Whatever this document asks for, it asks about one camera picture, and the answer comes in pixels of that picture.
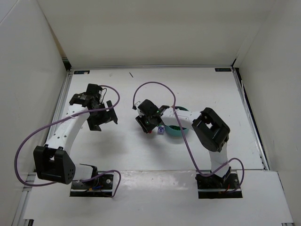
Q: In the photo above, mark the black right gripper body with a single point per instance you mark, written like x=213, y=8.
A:
x=143, y=125

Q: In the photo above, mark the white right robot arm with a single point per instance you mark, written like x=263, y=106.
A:
x=210, y=129

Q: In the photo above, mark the blue right corner label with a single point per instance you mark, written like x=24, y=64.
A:
x=223, y=70

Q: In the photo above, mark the blue left corner label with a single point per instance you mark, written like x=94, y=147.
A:
x=81, y=72

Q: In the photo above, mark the teal round divided container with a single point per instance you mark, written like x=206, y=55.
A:
x=176, y=133

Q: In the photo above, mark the lavender inverted square lego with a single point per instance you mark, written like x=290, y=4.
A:
x=161, y=130

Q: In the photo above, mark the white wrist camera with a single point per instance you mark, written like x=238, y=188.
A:
x=104, y=91
x=135, y=105

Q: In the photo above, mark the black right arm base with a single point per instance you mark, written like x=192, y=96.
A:
x=212, y=188

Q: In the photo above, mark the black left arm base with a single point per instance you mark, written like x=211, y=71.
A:
x=100, y=187

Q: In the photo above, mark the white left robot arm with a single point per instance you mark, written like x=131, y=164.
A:
x=52, y=160

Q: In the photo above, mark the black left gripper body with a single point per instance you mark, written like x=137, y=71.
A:
x=103, y=116

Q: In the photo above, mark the green square lego brick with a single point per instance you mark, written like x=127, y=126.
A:
x=175, y=127

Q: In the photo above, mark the blue corner label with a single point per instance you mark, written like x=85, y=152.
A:
x=223, y=70
x=81, y=72

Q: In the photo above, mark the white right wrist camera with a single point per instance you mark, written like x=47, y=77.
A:
x=135, y=105

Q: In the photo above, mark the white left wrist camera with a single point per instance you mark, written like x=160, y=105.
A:
x=104, y=91

